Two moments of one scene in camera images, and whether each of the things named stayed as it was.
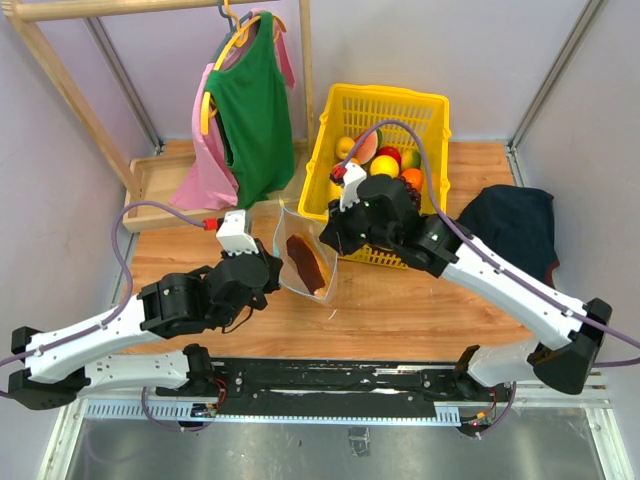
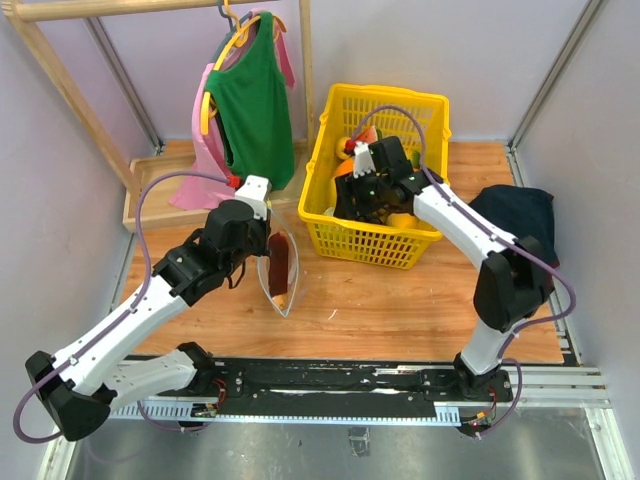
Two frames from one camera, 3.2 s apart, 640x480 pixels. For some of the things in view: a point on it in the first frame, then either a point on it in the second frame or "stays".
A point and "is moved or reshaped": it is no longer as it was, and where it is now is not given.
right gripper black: x=334 y=232 to x=346 y=187
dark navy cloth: x=516 y=225 stays
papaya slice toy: x=311 y=266 to x=278 y=268
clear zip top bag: x=309 y=262 is moved or reshaped
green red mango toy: x=410 y=159 stays
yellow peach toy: x=344 y=147 stays
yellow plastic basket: x=402 y=117 stays
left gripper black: x=275 y=264 to x=265 y=229
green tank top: x=255 y=103 stays
